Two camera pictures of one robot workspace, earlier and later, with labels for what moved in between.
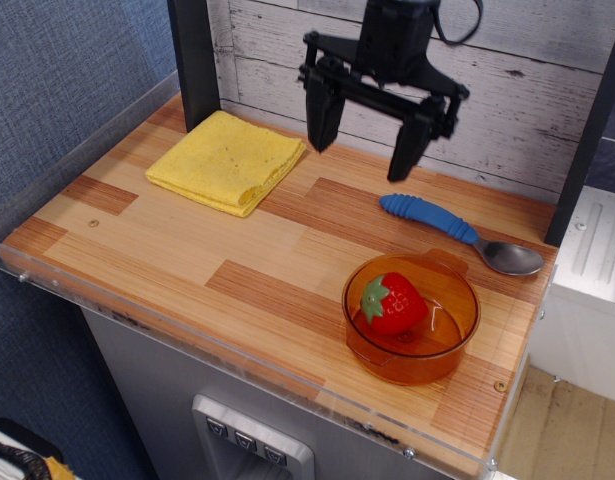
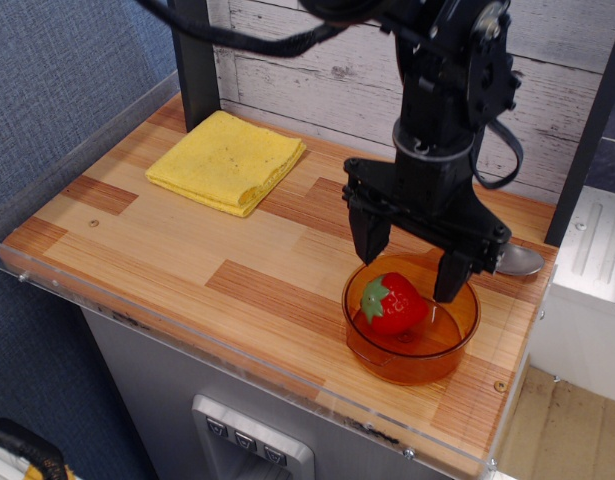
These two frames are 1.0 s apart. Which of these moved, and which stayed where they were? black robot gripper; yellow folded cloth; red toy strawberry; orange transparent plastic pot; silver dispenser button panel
Moved: black robot gripper
Stayed: silver dispenser button panel; orange transparent plastic pot; yellow folded cloth; red toy strawberry
